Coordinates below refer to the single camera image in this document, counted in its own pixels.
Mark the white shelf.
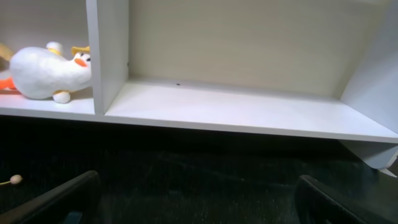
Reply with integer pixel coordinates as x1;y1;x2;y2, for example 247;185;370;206
0;0;398;178

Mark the white plush duck with hat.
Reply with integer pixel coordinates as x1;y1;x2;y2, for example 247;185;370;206
0;41;93;105

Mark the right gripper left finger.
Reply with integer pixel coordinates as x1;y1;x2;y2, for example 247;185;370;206
0;170;102;224

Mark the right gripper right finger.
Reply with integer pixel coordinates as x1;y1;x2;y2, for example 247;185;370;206
293;174;398;224

